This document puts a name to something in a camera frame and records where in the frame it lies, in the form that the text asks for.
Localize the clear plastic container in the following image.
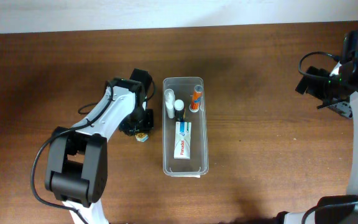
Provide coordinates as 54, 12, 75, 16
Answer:
162, 77, 209, 177

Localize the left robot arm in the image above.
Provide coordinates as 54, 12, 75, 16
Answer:
45, 75, 155, 223

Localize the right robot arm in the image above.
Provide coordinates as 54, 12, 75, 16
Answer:
274, 50, 358, 223

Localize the left black cable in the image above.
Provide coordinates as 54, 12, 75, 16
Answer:
30, 80, 157, 224

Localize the white Panadol box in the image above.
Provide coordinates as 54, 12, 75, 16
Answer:
173, 121, 191, 159

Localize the dark bottle white cap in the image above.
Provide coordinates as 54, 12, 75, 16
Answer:
174, 100, 185, 122

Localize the orange tube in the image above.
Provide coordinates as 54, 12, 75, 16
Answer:
189, 85, 203, 113

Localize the small gold-lid jar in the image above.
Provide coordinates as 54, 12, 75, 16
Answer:
135, 133, 149, 142

